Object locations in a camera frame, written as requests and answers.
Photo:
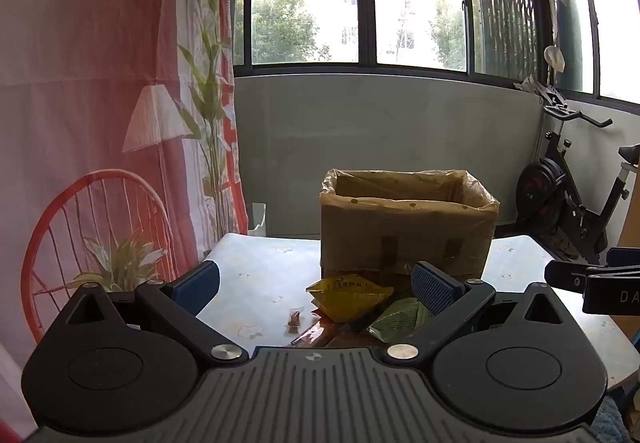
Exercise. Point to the window grille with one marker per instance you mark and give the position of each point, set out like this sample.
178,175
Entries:
505,33

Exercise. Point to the blue fuzzy cloth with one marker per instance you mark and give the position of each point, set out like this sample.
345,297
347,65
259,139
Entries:
615,418

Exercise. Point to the white hanging cloth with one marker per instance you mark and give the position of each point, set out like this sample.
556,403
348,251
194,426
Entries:
554,58

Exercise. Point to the printed pink curtain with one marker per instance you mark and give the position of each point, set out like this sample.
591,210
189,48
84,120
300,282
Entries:
100,98

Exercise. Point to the yellow snack packet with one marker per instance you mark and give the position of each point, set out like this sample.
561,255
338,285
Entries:
350,298

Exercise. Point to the green snack packet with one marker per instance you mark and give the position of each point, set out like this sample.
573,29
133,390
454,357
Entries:
397,320

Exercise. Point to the floral tablecloth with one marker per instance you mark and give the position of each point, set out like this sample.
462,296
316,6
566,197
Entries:
260,283

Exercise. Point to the cardboard box with plastic liner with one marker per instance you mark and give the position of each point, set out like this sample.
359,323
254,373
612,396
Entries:
405,218

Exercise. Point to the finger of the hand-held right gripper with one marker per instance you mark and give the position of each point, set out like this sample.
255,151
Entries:
565,275
625,257

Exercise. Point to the black exercise bike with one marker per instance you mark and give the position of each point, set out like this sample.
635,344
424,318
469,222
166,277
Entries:
555,183

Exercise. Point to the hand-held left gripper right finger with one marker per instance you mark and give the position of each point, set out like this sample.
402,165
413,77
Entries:
432,288

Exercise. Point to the white towel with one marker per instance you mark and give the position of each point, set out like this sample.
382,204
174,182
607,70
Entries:
531,85

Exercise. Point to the wooden board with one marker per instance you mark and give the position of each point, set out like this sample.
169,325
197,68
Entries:
629,225

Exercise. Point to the red snack packet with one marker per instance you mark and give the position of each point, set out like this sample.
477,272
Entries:
330,335

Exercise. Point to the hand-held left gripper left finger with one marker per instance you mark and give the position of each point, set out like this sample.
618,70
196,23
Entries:
197,285

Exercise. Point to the small brown snack piece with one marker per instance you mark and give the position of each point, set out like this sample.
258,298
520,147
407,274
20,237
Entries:
295,318

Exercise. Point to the white plastic bin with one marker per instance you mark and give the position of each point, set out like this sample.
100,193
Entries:
257,218

